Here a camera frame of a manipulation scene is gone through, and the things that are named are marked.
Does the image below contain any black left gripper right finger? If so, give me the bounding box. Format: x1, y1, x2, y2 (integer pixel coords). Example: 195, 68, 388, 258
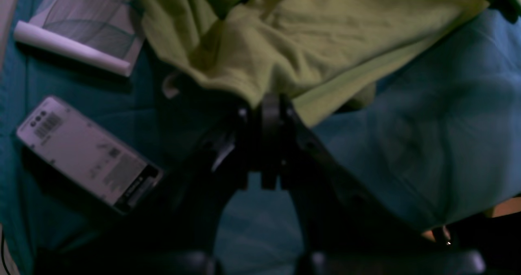
260, 94, 486, 275

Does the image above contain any blue table cloth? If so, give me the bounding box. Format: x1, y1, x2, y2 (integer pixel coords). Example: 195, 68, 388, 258
1, 5, 520, 275

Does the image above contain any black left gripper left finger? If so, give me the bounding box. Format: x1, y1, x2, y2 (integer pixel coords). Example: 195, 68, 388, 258
37, 106, 261, 275

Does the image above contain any white patterned notebook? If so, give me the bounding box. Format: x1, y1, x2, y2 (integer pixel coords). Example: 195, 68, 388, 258
13, 0, 145, 77

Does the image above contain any olive green t-shirt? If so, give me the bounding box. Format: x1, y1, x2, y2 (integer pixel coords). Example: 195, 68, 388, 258
140, 0, 520, 126

